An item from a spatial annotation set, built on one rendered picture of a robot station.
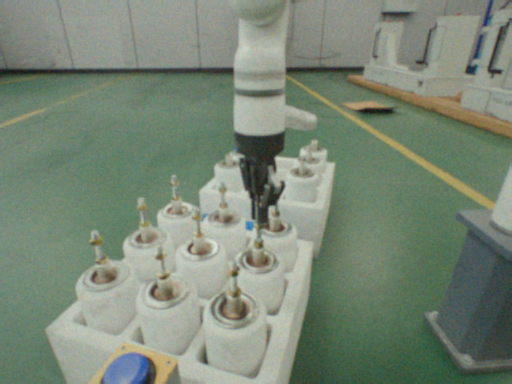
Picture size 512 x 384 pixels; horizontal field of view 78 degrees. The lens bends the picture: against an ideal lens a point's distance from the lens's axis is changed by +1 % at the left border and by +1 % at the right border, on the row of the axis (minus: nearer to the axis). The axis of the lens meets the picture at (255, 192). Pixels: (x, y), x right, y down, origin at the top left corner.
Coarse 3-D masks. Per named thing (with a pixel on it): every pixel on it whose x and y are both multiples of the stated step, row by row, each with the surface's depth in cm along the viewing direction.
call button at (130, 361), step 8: (136, 352) 32; (120, 360) 31; (128, 360) 31; (136, 360) 31; (144, 360) 31; (112, 368) 30; (120, 368) 30; (128, 368) 30; (136, 368) 30; (144, 368) 30; (104, 376) 30; (112, 376) 30; (120, 376) 30; (128, 376) 30; (136, 376) 30; (144, 376) 30
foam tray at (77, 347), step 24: (288, 288) 61; (72, 312) 56; (288, 312) 56; (48, 336) 53; (72, 336) 51; (96, 336) 51; (120, 336) 51; (288, 336) 52; (72, 360) 54; (96, 360) 51; (192, 360) 47; (264, 360) 47; (288, 360) 57
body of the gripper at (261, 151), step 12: (240, 144) 45; (252, 144) 44; (264, 144) 44; (276, 144) 44; (252, 156) 45; (264, 156) 44; (276, 156) 45; (264, 168) 45; (276, 168) 46; (264, 180) 47
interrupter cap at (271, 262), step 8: (248, 248) 60; (240, 256) 58; (248, 256) 58; (272, 256) 58; (240, 264) 56; (248, 264) 56; (256, 264) 56; (264, 264) 56; (272, 264) 56; (248, 272) 54; (256, 272) 54; (264, 272) 54
